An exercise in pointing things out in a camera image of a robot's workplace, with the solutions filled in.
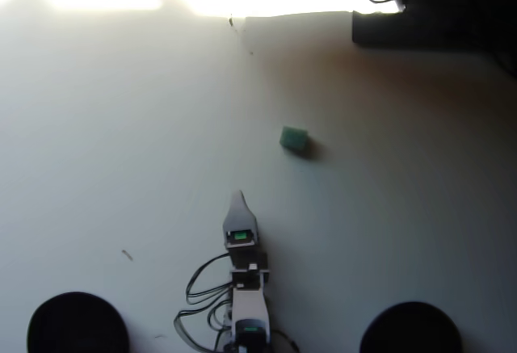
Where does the white gripper with motor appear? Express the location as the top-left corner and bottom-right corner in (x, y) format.
(223, 190), (270, 270)

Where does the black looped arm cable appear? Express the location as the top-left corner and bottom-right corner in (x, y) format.
(173, 302), (235, 353)
(185, 252), (235, 306)

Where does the black box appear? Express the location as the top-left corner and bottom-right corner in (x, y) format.
(351, 0), (517, 50)

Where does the black base cable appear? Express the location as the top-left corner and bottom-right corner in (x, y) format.
(269, 330), (301, 353)

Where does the black round bowl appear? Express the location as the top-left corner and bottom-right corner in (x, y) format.
(27, 291), (131, 353)
(359, 300), (463, 353)

